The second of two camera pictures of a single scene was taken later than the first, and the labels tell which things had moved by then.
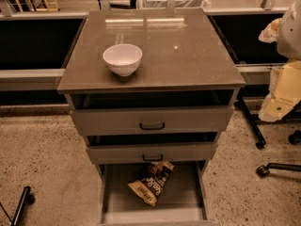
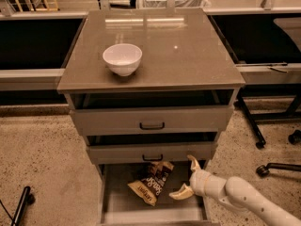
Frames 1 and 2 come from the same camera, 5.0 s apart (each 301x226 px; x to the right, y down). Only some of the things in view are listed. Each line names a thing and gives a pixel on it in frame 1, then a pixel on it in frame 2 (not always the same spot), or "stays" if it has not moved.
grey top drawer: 151,112 stays
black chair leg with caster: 263,170 stays
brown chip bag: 150,186 stays
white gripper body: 290,37 -> 198,181
